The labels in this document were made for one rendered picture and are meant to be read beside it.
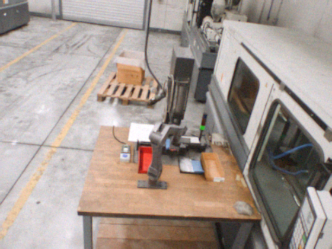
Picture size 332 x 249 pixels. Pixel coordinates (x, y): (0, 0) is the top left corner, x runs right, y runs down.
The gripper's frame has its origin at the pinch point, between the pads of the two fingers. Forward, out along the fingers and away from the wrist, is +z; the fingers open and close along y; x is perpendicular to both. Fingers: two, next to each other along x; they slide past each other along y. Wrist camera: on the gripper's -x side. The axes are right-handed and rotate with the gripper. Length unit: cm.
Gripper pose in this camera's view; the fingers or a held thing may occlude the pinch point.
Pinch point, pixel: (172, 147)
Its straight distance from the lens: 205.3
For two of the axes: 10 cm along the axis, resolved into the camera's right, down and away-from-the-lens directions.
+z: -1.6, 4.9, 8.6
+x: -9.9, -1.0, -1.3
